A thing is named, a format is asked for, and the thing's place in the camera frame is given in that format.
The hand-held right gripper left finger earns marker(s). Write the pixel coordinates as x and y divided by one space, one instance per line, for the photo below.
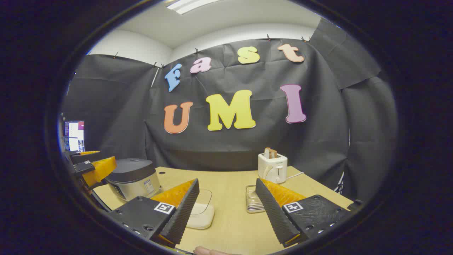
184 216

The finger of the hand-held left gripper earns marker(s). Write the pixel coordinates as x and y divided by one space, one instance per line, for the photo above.
85 157
84 166

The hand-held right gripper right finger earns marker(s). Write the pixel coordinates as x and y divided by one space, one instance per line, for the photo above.
272 216

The clear glass rice dish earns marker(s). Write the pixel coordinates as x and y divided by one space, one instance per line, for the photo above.
203 202

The grey rice cooker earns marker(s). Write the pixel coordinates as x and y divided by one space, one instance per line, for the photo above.
131 173

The computer monitor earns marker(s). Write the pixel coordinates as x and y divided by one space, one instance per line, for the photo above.
75 136

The white toaster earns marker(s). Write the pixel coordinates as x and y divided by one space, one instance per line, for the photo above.
272 170

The toast slice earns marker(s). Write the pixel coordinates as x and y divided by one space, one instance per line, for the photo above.
270 153

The black backdrop cloth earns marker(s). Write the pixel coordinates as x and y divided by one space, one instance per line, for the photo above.
247 148

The ceiling light panel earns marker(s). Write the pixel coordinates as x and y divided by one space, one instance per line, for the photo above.
187 5

